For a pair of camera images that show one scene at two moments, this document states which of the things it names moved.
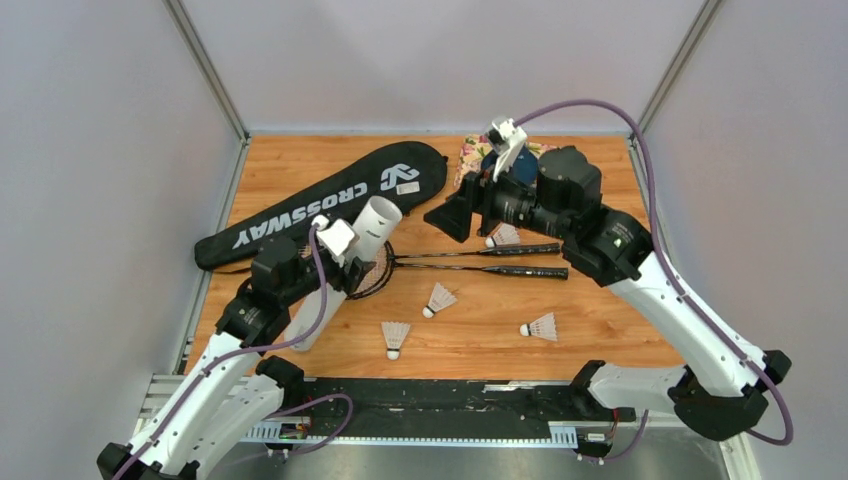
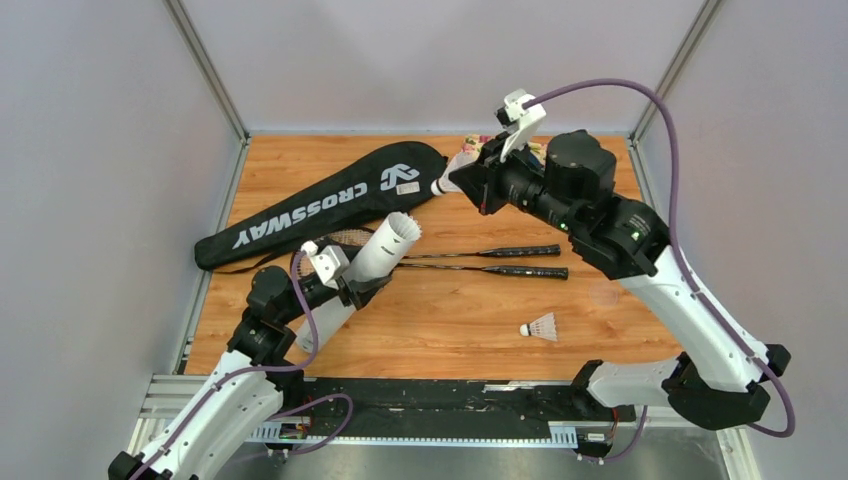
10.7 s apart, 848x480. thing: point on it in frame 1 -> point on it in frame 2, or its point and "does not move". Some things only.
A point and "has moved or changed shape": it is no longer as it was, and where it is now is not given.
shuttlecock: (504, 235) -> (445, 184)
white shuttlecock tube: (374, 221) has moved or changed shape
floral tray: (475, 147) does not move
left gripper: (348, 280) -> (362, 291)
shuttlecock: (543, 327) does not move
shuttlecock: (394, 333) -> (405, 226)
